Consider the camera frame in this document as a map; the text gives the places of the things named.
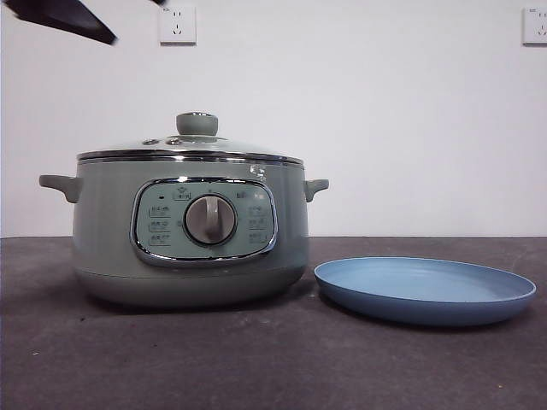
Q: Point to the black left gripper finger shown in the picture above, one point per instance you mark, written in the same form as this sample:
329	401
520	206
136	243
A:
60	15
160	1

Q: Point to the glass lid with green knob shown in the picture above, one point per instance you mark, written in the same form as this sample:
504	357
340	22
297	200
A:
197	124

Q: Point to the pale green electric steamer pot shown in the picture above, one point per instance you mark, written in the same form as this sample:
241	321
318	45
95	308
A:
107	213

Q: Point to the blue round plate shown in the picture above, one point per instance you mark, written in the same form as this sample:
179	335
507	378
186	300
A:
427	284

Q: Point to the white wall socket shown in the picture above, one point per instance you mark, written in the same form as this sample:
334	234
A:
536	27
178	27

